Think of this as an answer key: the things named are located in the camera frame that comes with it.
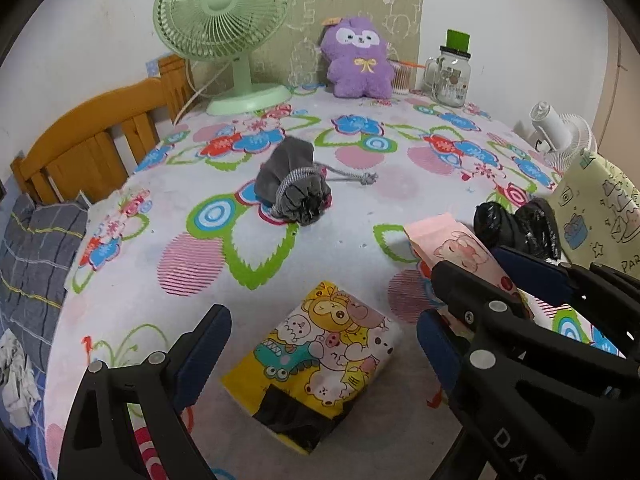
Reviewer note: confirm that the green desk fan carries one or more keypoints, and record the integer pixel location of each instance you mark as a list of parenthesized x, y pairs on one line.
[(220, 2)]

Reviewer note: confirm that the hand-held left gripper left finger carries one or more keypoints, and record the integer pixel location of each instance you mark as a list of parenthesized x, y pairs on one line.
[(200, 357)]

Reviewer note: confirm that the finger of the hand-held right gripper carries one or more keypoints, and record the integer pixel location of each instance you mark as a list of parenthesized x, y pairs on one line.
[(535, 272), (470, 287)]

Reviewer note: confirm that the pink tissue pack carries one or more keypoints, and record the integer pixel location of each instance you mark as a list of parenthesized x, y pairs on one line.
[(460, 247)]

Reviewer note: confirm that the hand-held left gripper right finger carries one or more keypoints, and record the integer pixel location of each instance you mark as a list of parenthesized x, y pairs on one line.
[(435, 347)]

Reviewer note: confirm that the black plastic bag roll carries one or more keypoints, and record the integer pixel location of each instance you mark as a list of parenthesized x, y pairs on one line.
[(535, 225)]

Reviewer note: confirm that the yellow printed paper box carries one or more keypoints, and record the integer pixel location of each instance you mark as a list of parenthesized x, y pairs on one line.
[(600, 210)]

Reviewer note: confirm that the printed cardboard sheet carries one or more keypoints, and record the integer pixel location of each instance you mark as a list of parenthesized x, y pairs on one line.
[(312, 25)]

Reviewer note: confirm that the purple plush toy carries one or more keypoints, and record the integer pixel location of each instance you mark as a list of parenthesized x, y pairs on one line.
[(357, 70)]

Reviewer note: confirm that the white crumpled cloth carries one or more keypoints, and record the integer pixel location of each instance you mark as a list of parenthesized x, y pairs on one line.
[(15, 375)]

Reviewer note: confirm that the white standing fan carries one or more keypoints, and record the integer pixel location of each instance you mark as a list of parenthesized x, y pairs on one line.
[(550, 125)]

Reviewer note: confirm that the glass jar mug green lid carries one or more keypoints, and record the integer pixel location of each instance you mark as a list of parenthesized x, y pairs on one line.
[(450, 80)]

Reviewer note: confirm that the yellow cartoon tissue pack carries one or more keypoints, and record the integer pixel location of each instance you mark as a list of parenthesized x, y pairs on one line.
[(320, 340)]

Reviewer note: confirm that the grey plaid pillow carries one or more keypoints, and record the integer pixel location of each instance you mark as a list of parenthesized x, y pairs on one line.
[(35, 260)]

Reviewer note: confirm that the floral tablecloth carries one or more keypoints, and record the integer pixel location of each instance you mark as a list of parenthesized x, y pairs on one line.
[(150, 240)]

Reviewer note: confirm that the blue bed sheet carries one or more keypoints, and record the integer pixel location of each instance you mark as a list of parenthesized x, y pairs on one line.
[(32, 440)]

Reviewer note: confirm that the beige door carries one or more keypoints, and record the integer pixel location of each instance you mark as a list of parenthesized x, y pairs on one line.
[(625, 85)]

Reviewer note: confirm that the wooden bed headboard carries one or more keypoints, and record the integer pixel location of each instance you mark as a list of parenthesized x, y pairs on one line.
[(75, 130)]

